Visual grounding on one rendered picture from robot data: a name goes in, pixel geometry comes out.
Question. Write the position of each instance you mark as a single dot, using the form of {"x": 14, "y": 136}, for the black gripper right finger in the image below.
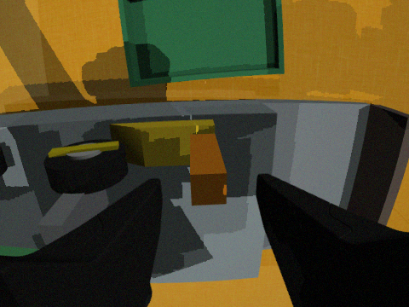
{"x": 330, "y": 257}

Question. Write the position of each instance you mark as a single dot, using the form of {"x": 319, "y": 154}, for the green four-wheeled trolley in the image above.
{"x": 81, "y": 172}

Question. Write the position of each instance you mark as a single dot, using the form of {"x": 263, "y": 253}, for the grey ramp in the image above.
{"x": 351, "y": 154}

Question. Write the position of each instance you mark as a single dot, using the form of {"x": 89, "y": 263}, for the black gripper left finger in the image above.
{"x": 105, "y": 262}

